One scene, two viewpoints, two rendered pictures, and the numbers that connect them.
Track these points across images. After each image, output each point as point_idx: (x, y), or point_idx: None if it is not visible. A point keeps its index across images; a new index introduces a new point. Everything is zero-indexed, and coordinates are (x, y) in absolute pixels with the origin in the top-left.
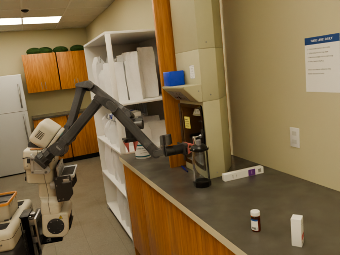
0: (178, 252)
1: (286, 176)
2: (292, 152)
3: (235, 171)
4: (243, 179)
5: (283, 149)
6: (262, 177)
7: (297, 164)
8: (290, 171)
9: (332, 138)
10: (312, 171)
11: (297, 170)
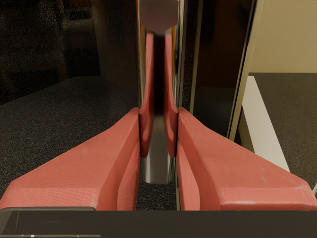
0: None
1: (308, 80)
2: (308, 5)
3: (260, 140)
4: (287, 154)
5: (270, 3)
6: (292, 112)
7: (312, 40)
8: (277, 63)
9: None
10: None
11: (306, 56)
